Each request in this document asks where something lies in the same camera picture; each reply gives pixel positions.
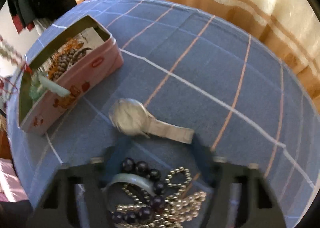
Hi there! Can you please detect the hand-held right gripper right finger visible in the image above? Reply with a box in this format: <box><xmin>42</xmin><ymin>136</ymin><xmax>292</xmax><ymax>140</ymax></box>
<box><xmin>192</xmin><ymin>134</ymin><xmax>287</xmax><ymax>228</ymax></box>

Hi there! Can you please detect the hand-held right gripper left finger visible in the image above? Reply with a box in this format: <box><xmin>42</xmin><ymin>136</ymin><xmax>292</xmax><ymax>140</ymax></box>
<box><xmin>26</xmin><ymin>140</ymin><xmax>131</xmax><ymax>228</ymax></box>

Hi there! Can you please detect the white jade bangle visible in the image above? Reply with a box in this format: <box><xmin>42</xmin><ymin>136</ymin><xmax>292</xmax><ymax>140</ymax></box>
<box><xmin>104</xmin><ymin>172</ymin><xmax>156</xmax><ymax>218</ymax></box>

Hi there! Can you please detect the dark bead bracelet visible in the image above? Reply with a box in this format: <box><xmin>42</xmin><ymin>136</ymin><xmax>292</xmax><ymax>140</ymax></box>
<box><xmin>109</xmin><ymin>157</ymin><xmax>167</xmax><ymax>225</ymax></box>

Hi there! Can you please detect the silver wristwatch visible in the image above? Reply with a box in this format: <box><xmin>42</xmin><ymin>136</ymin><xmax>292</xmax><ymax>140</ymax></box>
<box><xmin>108</xmin><ymin>98</ymin><xmax>195</xmax><ymax>144</ymax></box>

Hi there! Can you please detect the silver pearl bead necklace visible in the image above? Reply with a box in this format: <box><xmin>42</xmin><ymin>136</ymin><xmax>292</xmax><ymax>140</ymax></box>
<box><xmin>112</xmin><ymin>167</ymin><xmax>208</xmax><ymax>228</ymax></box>

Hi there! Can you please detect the pink tin box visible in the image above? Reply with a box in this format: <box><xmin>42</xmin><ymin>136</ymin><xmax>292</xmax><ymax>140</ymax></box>
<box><xmin>18</xmin><ymin>15</ymin><xmax>124</xmax><ymax>136</ymax></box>

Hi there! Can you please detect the green jade bangle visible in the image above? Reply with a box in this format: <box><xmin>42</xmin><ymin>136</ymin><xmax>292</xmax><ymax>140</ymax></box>
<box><xmin>37</xmin><ymin>74</ymin><xmax>71</xmax><ymax>98</ymax></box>

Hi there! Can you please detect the small pale green jade ring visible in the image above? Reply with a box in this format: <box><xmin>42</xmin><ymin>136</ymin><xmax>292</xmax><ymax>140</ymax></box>
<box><xmin>29</xmin><ymin>82</ymin><xmax>44</xmax><ymax>101</ymax></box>

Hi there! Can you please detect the brown bead necklace red tassel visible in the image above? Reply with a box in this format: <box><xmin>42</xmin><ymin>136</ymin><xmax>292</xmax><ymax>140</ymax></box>
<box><xmin>47</xmin><ymin>38</ymin><xmax>93</xmax><ymax>82</ymax></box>

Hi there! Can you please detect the red white beaded bracelet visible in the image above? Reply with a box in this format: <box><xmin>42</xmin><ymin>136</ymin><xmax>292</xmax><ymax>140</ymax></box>
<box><xmin>0</xmin><ymin>34</ymin><xmax>33</xmax><ymax>74</ymax></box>

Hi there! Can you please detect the blue checked tablecloth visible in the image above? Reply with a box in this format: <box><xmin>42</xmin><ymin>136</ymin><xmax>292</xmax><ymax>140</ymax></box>
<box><xmin>6</xmin><ymin>0</ymin><xmax>320</xmax><ymax>228</ymax></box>

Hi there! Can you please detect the pink cloth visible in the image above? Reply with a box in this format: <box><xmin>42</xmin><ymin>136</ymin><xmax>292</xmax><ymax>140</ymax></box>
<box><xmin>0</xmin><ymin>158</ymin><xmax>28</xmax><ymax>203</ymax></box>

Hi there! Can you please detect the printed paper leaflet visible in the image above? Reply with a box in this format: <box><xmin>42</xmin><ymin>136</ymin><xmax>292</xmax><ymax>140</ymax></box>
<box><xmin>72</xmin><ymin>27</ymin><xmax>106</xmax><ymax>52</ymax></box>

